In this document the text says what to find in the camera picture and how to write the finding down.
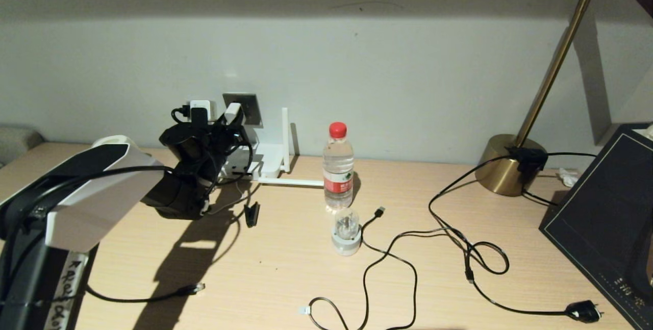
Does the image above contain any white router with antennas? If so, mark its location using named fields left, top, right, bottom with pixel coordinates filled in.
left=219, top=107, right=325, bottom=188

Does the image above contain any black USB cable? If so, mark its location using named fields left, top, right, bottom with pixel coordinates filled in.
left=360, top=207, right=472, bottom=330

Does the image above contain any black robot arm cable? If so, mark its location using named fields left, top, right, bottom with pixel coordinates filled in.
left=0, top=106, right=256, bottom=229

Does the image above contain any black ethernet cable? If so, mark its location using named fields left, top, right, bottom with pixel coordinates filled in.
left=84, top=283, right=206, bottom=304

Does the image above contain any black cable with white connector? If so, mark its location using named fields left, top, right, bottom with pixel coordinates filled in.
left=298, top=297, right=353, bottom=330

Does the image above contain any white power cord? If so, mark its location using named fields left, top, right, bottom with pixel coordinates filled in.
left=207, top=180, right=250, bottom=217

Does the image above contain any clear water bottle red cap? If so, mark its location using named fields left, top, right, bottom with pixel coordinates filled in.
left=322, top=121, right=355, bottom=212

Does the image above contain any grey wall socket plate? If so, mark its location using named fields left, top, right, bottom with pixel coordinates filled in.
left=223, top=93, right=263, bottom=128

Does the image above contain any black lamp power cord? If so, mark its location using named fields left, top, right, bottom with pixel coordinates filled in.
left=429, top=151, right=605, bottom=324

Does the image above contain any white toilet paper roll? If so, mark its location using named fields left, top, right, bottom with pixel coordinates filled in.
left=92, top=135, right=128, bottom=148

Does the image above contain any small black clip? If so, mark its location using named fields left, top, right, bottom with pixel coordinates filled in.
left=245, top=202, right=261, bottom=229

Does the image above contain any small glass dome night light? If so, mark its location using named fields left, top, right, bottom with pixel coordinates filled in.
left=331, top=209, right=363, bottom=257

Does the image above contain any crumpled white tissue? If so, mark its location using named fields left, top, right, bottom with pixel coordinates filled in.
left=558, top=167, right=580, bottom=188

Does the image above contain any brass desk lamp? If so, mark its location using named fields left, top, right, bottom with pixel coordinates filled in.
left=474, top=0, right=653, bottom=197

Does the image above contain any black lamp switch box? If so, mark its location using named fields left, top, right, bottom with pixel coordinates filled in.
left=508, top=147, right=549, bottom=172

